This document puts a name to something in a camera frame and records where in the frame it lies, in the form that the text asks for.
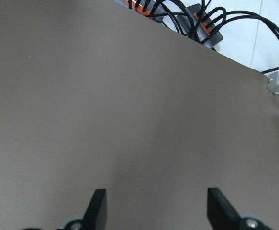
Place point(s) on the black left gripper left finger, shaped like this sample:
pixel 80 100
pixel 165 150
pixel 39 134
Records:
pixel 95 216

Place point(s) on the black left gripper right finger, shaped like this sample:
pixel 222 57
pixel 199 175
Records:
pixel 223 216

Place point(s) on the orange grey usb hub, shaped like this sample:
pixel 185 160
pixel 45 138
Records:
pixel 145 8
pixel 202 31

